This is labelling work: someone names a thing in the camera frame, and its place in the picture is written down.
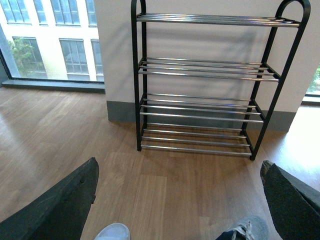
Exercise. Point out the grey sneaker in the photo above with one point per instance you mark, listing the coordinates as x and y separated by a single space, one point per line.
248 228

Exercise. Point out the black metal shoe rack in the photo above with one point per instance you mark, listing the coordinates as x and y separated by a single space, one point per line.
206 124

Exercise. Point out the light blue slipper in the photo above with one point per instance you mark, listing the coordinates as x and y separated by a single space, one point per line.
114 231

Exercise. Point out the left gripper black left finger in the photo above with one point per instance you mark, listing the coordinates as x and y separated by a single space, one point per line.
58 214

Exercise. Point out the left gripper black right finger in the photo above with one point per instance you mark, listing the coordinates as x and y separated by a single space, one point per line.
294 206

